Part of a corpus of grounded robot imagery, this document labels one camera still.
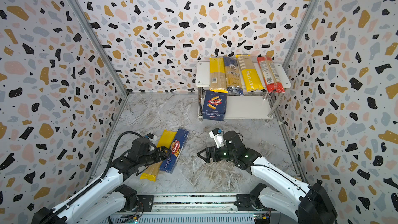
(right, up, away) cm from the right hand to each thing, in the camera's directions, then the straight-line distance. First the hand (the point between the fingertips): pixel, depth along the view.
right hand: (204, 153), depth 75 cm
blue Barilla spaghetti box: (-19, -8, +8) cm, 22 cm away
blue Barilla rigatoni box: (+6, +23, +22) cm, 33 cm away
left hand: (-19, -1, +6) cm, 20 cm away
